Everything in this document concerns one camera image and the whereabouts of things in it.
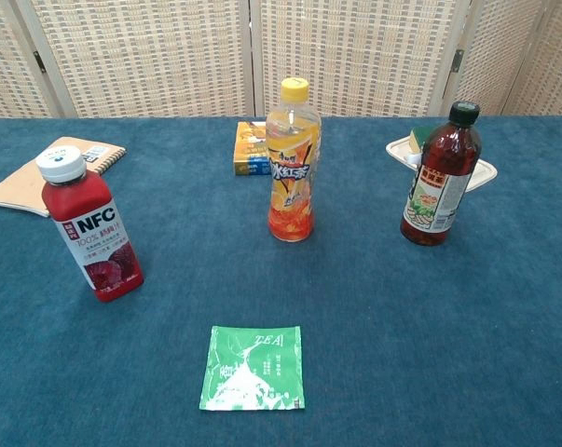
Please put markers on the white plastic tray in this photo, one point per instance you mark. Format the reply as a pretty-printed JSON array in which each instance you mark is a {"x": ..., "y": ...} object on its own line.
[{"x": 397, "y": 149}]

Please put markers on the blue tablecloth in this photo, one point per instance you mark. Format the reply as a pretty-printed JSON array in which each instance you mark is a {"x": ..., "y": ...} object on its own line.
[{"x": 280, "y": 288}]

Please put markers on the tan spiral notebook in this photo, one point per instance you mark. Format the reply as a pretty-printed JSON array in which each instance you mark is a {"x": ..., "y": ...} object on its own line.
[{"x": 15, "y": 186}]

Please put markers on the yellow-capped iced tea bottle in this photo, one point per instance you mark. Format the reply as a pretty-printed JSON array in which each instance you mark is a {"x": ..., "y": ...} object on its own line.
[{"x": 292, "y": 200}]

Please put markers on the yellow and blue snack box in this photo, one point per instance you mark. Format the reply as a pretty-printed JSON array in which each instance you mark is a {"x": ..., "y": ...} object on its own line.
[{"x": 250, "y": 149}]

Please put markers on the black screen hinge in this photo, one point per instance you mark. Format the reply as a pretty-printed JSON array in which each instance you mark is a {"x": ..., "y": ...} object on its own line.
[
  {"x": 457, "y": 60},
  {"x": 39, "y": 61}
]

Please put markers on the green and yellow sponge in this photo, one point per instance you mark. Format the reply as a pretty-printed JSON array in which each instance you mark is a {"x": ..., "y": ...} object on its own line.
[{"x": 418, "y": 137}]

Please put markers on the dark brown black-capped tea bottle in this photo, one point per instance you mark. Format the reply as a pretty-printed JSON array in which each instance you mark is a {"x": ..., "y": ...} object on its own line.
[{"x": 443, "y": 153}]

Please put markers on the red NFC juice bottle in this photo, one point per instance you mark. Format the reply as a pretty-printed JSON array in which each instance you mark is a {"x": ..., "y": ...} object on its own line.
[{"x": 89, "y": 223}]

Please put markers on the green tea sachet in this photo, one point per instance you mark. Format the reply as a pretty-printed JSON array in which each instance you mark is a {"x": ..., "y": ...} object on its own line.
[{"x": 252, "y": 372}]

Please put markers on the woven folding screen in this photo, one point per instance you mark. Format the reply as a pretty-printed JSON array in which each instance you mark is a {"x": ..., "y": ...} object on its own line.
[{"x": 145, "y": 56}]

